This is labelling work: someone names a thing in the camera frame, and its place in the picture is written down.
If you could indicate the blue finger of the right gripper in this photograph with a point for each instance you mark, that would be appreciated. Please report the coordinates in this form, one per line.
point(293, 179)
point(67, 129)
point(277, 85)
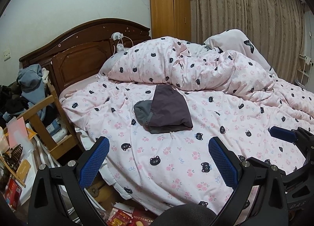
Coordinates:
point(283, 134)

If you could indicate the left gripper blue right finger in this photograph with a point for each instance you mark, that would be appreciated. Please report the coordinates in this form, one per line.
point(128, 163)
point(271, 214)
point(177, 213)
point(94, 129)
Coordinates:
point(226, 162)

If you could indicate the purple grey hooded jacket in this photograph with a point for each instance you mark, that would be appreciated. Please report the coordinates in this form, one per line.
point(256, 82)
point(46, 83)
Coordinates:
point(166, 112)

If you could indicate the white charger with cable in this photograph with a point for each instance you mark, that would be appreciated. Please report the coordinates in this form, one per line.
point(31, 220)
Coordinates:
point(118, 44)

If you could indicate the white wall socket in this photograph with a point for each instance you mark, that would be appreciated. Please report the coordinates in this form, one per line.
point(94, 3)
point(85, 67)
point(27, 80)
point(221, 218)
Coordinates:
point(7, 54)

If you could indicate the orange wooden wardrobe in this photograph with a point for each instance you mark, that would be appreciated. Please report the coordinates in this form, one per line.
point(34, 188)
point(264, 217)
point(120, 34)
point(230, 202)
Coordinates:
point(171, 18)

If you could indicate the brown wooden headboard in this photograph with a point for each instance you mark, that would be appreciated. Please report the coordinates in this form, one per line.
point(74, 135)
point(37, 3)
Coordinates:
point(79, 53)

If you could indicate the wooden chair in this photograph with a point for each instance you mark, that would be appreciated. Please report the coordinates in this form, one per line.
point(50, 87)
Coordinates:
point(57, 150)

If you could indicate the beige curtain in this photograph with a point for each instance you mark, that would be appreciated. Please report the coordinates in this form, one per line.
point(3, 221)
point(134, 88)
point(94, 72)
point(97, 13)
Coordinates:
point(275, 27)

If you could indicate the white wire rack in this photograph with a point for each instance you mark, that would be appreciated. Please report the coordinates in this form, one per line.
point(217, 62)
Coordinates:
point(303, 72)

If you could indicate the blue grey clothes pile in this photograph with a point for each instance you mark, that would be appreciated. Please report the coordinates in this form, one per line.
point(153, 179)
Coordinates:
point(31, 83)

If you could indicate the red snack box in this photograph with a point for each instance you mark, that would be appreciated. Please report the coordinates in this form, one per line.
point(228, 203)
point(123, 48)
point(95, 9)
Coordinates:
point(119, 217)

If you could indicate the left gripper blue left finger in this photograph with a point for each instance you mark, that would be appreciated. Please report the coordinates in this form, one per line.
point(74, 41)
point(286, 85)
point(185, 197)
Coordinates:
point(91, 160)

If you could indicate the pink cat print duvet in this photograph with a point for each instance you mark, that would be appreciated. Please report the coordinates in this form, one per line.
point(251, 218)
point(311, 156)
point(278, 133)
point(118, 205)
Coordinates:
point(231, 92)

